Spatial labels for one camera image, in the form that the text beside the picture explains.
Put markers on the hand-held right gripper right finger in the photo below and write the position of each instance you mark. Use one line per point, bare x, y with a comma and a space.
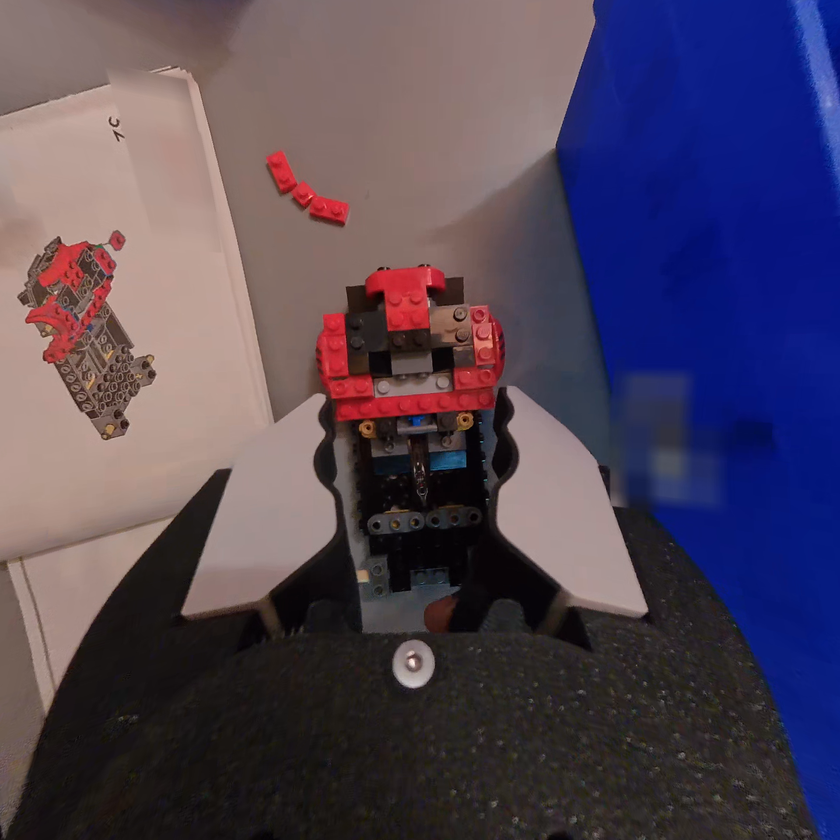
564, 525

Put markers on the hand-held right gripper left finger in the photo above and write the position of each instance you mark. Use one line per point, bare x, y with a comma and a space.
262, 525

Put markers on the red and black lego car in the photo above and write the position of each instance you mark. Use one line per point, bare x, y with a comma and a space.
410, 367

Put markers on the lego instruction booklet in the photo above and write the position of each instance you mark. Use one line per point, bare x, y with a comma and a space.
131, 426

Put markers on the red lego plate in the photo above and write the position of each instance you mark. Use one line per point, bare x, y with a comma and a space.
329, 210
281, 172
303, 195

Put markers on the white instruction sheet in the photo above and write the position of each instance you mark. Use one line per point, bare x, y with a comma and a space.
72, 604

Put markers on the blue plastic bin with divider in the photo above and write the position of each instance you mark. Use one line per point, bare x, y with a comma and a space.
722, 262

